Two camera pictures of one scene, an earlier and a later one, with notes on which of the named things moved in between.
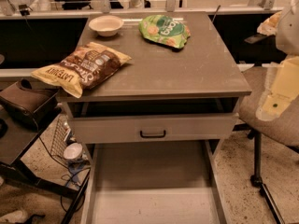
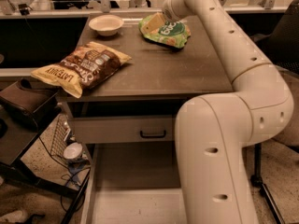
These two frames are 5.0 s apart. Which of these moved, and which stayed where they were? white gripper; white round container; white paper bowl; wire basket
Moved: white gripper
Stayed: white paper bowl; white round container; wire basket
